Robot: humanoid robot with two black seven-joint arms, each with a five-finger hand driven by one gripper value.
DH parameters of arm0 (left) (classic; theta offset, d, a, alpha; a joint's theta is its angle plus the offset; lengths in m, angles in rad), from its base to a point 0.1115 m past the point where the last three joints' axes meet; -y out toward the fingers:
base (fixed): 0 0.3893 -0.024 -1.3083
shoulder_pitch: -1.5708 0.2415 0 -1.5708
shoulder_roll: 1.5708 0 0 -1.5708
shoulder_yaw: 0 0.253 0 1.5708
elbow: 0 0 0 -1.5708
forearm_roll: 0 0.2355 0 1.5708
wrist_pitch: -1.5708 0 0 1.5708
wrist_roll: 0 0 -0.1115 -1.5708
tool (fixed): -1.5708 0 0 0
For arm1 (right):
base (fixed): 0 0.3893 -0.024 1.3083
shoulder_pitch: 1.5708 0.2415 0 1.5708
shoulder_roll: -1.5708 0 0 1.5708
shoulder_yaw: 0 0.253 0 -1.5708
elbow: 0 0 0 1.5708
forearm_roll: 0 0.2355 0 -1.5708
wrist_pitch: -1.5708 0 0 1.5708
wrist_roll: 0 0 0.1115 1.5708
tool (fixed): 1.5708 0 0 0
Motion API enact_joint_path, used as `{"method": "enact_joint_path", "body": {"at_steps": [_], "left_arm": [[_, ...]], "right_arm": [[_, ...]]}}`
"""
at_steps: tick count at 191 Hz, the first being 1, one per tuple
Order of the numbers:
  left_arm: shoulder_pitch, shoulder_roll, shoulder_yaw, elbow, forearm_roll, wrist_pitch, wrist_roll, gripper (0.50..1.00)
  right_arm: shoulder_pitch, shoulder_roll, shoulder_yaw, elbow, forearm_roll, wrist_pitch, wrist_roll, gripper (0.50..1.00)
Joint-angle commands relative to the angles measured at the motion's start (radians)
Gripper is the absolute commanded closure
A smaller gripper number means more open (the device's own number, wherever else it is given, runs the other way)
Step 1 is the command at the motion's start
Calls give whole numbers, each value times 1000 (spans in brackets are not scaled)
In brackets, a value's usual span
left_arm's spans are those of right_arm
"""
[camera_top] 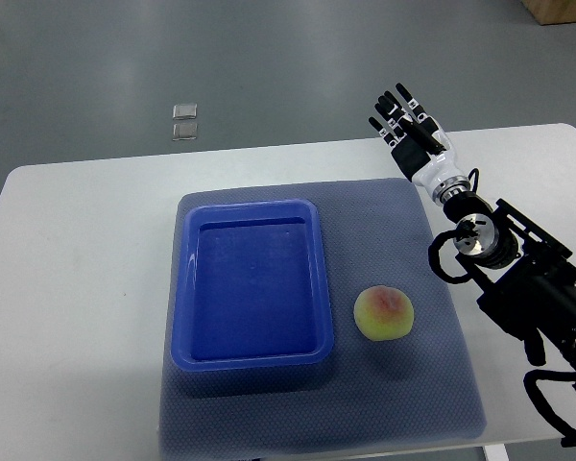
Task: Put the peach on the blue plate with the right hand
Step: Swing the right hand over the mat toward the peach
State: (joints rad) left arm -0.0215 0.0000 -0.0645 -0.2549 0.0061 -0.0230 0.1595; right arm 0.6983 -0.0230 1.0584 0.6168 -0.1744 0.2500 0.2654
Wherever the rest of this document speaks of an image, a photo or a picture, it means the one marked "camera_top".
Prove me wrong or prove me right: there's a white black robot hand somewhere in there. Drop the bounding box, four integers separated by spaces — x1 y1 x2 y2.
368 83 467 200

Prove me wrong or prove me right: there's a green red peach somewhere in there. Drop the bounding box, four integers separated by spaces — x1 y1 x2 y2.
353 285 415 342

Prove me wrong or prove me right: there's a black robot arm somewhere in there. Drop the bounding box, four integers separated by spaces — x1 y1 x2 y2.
369 85 576 382

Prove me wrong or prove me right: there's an upper metal floor plate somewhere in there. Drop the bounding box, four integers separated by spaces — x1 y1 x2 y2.
172 103 198 120

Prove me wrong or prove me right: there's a wooden box corner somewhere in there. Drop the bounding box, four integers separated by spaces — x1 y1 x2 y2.
523 0 576 25

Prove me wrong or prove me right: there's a blue plastic tray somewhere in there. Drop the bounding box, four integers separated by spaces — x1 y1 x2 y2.
170 199 334 374

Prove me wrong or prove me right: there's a blue grey textured mat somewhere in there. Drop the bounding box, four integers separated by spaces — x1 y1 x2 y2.
158 179 486 460

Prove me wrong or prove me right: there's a white table leg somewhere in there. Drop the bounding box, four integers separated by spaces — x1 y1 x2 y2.
482 444 510 461

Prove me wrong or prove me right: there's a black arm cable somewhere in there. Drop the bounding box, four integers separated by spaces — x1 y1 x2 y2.
522 369 576 449

